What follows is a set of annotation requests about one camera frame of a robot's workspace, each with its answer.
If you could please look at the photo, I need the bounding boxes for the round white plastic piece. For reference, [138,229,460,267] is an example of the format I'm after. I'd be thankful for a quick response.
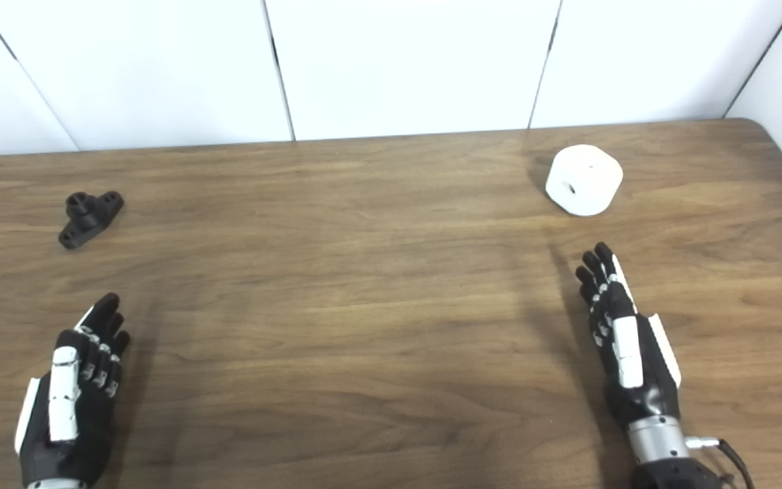
[545,144,624,217]

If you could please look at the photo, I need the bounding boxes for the black flanged holder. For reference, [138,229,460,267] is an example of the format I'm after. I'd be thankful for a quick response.
[58,191,125,250]

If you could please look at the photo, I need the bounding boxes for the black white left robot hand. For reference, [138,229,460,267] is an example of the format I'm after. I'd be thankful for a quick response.
[14,293,132,487]

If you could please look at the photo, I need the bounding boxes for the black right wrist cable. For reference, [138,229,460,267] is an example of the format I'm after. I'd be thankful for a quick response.
[686,437,756,489]

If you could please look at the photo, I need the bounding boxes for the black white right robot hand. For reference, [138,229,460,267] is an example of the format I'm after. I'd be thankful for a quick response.
[575,242,682,427]

